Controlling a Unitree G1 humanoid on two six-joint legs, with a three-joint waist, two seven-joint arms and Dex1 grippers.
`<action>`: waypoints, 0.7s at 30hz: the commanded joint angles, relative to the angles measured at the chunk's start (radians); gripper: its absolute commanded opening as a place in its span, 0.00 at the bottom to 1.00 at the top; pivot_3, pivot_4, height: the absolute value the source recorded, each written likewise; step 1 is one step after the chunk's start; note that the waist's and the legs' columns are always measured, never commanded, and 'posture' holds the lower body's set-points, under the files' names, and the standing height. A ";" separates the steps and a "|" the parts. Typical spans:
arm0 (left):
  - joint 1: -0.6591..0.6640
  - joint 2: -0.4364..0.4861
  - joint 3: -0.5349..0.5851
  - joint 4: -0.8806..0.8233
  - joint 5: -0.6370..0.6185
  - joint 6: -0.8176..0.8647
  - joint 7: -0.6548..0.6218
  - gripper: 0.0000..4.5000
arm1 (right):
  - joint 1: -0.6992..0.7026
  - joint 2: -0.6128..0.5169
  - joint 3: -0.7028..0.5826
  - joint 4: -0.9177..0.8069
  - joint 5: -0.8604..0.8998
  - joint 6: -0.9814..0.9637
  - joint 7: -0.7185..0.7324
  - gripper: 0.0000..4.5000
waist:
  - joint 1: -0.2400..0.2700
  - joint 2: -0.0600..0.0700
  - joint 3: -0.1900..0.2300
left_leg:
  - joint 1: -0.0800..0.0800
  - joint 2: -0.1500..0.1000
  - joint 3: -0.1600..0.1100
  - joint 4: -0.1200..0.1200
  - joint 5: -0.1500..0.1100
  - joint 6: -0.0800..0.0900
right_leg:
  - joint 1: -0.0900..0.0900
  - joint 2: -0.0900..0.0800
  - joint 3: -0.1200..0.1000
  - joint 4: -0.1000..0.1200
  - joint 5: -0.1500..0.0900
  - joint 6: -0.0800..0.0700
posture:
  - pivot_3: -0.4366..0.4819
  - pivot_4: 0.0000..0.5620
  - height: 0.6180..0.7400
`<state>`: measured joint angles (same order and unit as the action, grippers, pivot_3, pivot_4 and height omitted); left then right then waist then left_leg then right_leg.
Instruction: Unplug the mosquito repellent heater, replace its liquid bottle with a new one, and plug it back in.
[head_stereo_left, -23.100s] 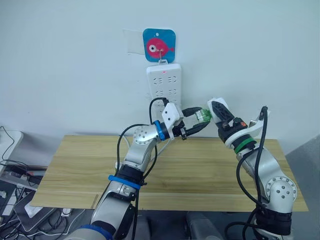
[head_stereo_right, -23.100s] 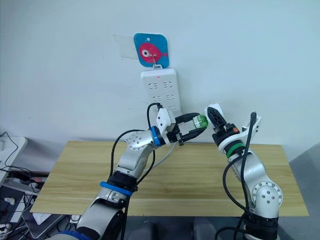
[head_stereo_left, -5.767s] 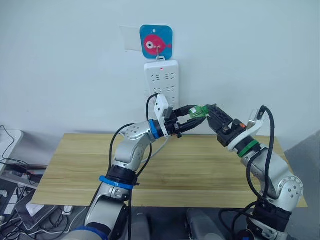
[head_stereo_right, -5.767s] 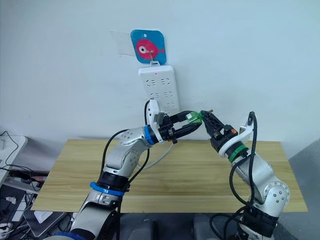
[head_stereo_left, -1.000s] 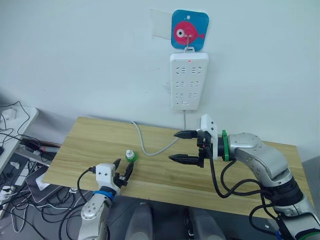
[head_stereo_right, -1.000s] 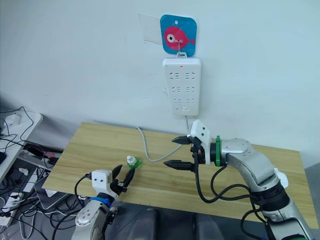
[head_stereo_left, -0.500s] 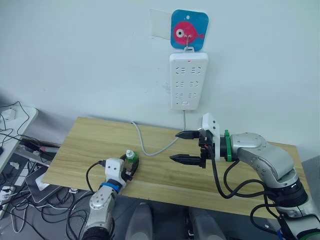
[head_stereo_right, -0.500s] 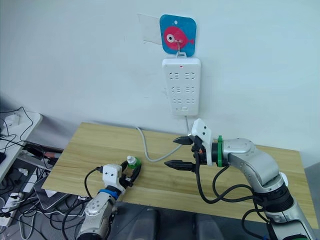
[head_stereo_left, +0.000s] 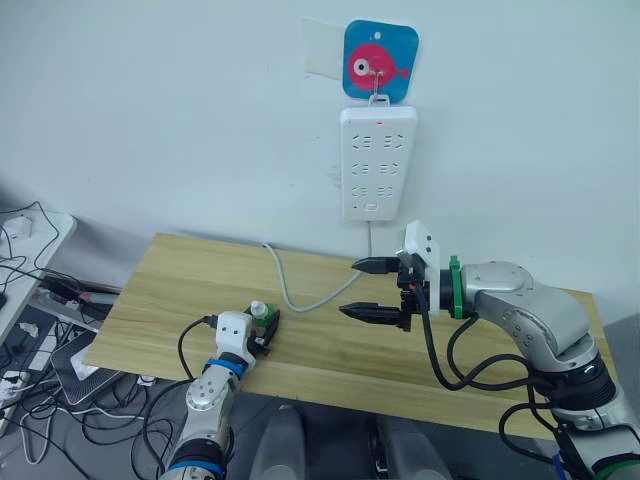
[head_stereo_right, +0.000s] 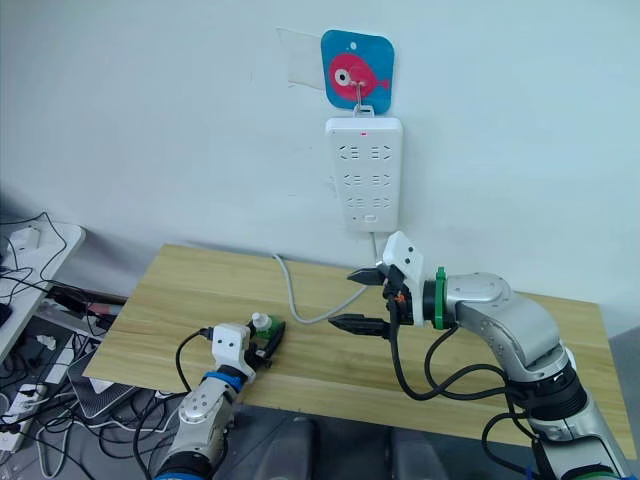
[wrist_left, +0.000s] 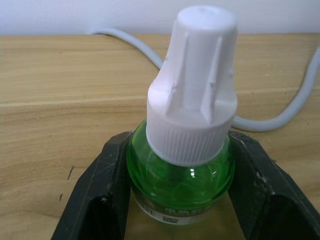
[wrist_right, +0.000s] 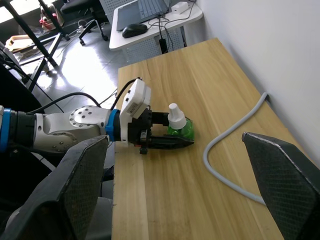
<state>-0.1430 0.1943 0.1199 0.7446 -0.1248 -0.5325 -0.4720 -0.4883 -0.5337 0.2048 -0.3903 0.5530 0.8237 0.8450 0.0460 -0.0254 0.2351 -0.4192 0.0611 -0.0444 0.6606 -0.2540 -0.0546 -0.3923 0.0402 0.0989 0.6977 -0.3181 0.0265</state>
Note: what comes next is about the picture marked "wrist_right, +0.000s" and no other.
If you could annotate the grey laptop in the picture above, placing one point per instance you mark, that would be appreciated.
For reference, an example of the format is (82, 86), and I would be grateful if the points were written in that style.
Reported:
(142, 12)

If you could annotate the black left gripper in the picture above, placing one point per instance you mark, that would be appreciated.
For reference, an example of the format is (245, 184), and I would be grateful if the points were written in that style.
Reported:
(140, 130)

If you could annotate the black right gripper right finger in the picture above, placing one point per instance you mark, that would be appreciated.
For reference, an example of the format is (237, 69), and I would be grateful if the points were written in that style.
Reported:
(290, 182)

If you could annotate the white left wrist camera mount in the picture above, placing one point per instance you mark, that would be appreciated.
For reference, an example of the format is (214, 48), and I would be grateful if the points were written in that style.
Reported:
(137, 100)

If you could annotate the black office chair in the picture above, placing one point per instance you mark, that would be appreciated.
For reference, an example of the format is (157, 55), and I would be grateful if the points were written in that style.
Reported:
(87, 17)

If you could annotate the white power adapter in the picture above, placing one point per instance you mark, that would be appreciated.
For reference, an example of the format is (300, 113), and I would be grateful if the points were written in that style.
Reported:
(179, 7)

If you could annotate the pink toy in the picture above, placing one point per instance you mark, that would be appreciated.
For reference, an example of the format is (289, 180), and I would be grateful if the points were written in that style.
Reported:
(48, 18)

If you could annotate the black computer mouse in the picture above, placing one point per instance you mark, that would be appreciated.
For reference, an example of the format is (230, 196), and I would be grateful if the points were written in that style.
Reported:
(133, 30)

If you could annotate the green bottle with white cap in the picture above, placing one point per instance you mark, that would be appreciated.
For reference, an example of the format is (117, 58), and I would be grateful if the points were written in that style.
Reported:
(181, 127)

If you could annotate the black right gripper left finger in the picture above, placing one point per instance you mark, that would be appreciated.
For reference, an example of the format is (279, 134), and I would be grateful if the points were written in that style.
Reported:
(62, 190)

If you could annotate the black metal stand frame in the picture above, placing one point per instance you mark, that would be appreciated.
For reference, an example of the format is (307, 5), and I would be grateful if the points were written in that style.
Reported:
(37, 42)

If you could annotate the light wooden tray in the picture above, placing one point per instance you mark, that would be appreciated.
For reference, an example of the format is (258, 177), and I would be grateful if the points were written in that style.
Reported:
(18, 42)

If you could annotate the white desk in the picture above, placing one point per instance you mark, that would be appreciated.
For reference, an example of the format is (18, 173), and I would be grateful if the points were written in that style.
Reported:
(150, 35)

